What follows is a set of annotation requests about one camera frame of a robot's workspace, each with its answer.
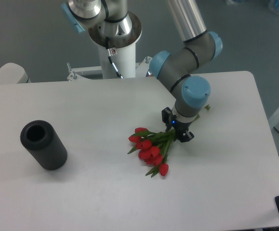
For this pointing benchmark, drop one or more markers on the white rounded side table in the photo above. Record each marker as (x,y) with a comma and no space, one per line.
(12,73)

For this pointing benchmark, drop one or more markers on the red tulip bouquet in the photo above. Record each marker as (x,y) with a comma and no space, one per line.
(153,147)

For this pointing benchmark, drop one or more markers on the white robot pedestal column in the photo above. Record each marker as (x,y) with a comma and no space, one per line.
(116,42)

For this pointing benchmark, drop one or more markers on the black ribbed cylinder vase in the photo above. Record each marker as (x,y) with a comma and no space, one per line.
(43,143)

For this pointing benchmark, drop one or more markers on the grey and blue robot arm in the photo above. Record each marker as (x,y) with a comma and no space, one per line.
(174,71)

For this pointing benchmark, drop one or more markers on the white pedestal base frame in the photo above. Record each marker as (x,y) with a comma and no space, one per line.
(96,72)

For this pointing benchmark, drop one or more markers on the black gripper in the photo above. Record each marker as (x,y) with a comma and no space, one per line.
(180,124)

